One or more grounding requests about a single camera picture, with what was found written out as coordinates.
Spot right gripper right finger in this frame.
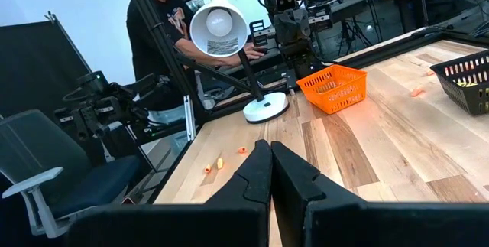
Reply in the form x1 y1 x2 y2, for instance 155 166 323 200
270 141 364 247

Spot person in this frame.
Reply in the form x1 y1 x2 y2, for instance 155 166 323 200
125 0 268 125

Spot grey side table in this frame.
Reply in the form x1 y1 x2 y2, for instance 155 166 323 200
221 47 291 78

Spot black tripod stand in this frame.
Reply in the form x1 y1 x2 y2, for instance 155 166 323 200
338 15 374 56

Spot black partition panel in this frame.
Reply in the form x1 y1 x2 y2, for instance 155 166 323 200
0 11 95 125

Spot silver metal bracket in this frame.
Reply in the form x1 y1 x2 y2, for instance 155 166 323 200
183 94 197 141

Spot black plastic basket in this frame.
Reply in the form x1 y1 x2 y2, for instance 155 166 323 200
430 50 489 117

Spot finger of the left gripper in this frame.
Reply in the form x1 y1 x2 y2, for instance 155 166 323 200
307 4 333 33
249 19 268 48

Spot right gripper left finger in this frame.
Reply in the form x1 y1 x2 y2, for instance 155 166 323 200
206 139 274 206

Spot grey office chair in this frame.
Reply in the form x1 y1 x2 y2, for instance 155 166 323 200
0 109 143 240

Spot grey background desk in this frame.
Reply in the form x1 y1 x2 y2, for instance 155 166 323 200
315 0 374 17

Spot white desk lamp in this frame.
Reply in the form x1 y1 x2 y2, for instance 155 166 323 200
189 0 290 125

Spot orange plastic basket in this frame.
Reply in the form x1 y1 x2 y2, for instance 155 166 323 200
296 64 369 115

